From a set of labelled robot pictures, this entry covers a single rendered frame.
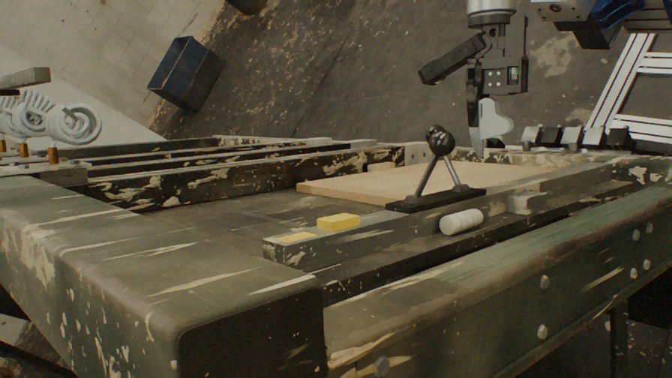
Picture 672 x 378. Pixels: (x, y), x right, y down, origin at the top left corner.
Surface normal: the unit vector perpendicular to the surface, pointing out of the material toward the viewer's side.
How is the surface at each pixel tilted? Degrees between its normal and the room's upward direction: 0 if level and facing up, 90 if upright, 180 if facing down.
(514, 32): 38
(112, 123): 90
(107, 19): 90
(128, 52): 90
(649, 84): 0
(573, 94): 0
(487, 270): 56
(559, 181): 90
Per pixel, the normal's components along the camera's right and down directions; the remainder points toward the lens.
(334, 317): -0.04, -0.98
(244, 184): 0.67, 0.11
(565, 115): -0.64, -0.42
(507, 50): -0.47, 0.17
